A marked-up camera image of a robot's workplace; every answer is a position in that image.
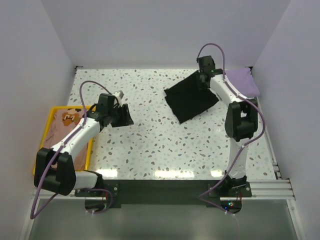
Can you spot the folded purple t-shirt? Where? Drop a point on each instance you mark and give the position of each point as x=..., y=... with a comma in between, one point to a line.
x=243, y=81

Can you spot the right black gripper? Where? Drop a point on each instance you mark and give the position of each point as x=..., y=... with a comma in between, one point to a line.
x=204, y=86

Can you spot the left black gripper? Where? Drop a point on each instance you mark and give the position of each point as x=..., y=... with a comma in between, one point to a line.
x=125, y=119

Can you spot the pink printed t-shirt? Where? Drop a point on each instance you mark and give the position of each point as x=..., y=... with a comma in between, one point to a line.
x=64, y=121

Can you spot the black t-shirt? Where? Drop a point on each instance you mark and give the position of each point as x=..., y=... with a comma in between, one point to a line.
x=187, y=98

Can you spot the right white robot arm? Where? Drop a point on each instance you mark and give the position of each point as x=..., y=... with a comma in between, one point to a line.
x=241, y=123

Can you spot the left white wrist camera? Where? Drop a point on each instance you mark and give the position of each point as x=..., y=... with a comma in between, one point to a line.
x=118, y=97

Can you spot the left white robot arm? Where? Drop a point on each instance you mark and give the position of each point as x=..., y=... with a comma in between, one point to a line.
x=55, y=166

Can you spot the aluminium extrusion rail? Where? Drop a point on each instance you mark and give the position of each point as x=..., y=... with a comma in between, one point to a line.
x=264, y=190

